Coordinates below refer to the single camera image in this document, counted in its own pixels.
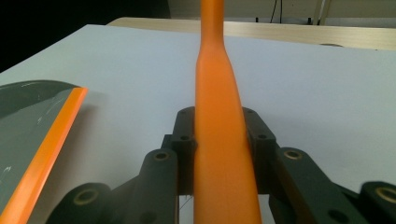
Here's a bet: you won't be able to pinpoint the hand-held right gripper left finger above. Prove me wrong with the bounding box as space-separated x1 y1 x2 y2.
161 106 198 196

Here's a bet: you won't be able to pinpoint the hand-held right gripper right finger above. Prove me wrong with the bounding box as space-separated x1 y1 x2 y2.
242 106 280 195

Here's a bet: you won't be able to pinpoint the orange brush with grey bristles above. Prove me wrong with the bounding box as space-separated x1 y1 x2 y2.
192 0 263 224

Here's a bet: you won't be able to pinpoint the grey dustpan with orange edge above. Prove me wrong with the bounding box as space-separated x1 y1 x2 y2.
0 79 89 224

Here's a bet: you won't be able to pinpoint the white table sheet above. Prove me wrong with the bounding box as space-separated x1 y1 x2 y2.
0 24 396 224

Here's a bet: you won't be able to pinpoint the wooden table edge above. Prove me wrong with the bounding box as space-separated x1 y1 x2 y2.
106 16 396 51

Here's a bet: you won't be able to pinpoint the black hanging cables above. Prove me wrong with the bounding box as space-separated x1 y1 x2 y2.
270 0 284 24

